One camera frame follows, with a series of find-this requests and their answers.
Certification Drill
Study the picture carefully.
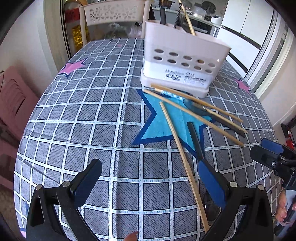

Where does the bamboo chopstick patterned end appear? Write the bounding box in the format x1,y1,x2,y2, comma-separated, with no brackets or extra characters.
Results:
179,0,196,36

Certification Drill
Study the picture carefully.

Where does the person's right hand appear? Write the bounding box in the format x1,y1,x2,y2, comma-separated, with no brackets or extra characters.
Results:
275,189,287,226

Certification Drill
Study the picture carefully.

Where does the person's left hand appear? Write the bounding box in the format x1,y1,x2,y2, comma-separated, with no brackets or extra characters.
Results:
123,231,138,241

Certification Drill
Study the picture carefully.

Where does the grey checkered tablecloth with stars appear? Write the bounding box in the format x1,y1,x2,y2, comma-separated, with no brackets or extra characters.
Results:
14,39,281,240

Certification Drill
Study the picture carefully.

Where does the pink plastic stool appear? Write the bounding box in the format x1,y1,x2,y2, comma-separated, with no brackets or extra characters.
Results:
1,66,39,189

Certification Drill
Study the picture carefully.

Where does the white refrigerator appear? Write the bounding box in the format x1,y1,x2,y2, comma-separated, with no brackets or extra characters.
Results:
217,1,273,77

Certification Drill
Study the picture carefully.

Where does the beige plastic utensil holder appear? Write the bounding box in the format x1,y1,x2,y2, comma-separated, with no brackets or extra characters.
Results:
140,20,231,98

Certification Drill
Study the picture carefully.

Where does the black built-in oven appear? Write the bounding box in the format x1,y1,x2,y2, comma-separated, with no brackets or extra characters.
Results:
179,16,220,37

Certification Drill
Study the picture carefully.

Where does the beige perforated storage cart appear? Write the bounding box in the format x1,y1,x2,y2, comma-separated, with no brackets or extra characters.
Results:
79,0,152,46

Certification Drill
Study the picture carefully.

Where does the copper cooking pot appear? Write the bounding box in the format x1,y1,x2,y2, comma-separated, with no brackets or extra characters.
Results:
159,0,174,9

